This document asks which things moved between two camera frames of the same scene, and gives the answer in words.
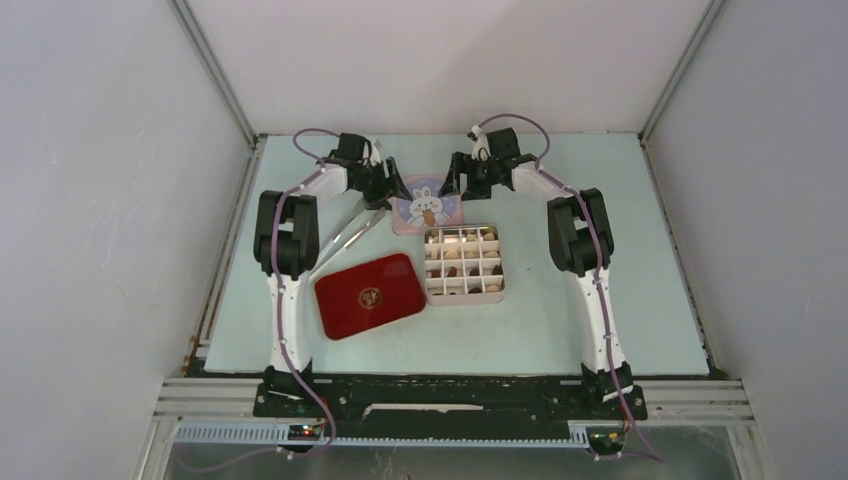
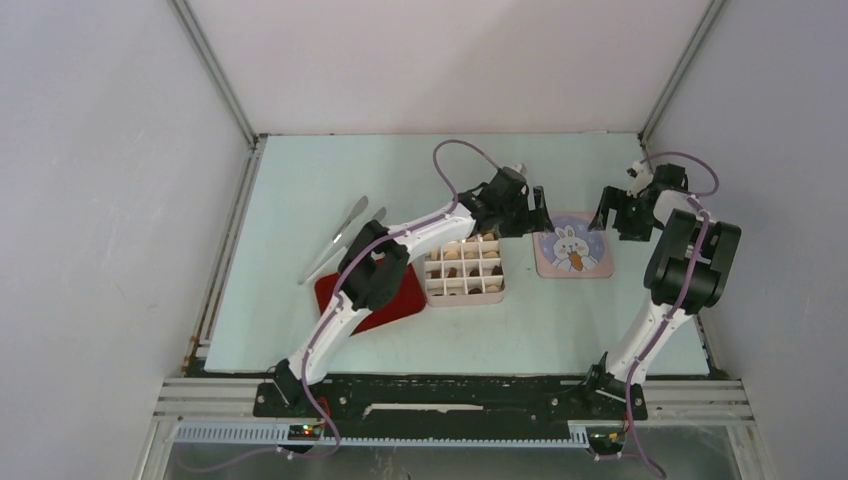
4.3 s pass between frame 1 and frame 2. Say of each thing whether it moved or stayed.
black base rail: stayed
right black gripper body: moved
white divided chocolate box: stayed
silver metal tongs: stayed
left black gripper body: moved
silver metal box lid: moved
